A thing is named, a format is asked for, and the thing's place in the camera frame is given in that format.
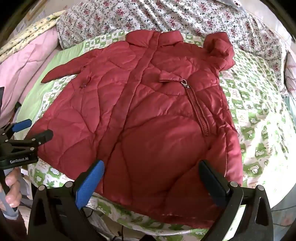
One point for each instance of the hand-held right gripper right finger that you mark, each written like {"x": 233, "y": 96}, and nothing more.
{"x": 211, "y": 185}

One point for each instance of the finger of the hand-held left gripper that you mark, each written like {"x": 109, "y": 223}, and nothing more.
{"x": 41, "y": 136}
{"x": 22, "y": 125}

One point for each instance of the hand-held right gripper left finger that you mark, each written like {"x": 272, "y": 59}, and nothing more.
{"x": 90, "y": 183}

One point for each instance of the red quilted blanket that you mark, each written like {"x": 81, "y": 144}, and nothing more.
{"x": 143, "y": 111}

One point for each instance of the person's left hand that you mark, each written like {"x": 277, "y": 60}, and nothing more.
{"x": 13, "y": 187}

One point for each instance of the pink blanket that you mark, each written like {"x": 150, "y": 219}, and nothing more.
{"x": 25, "y": 64}

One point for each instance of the green printed bedsheet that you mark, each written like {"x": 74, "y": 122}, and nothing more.
{"x": 256, "y": 115}

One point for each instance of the yellow floral quilt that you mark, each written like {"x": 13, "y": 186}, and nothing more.
{"x": 34, "y": 30}

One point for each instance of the pale pink pillow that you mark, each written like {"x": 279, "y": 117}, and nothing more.
{"x": 290, "y": 74}

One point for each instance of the floral rose quilt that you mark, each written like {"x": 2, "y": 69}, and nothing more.
{"x": 161, "y": 16}

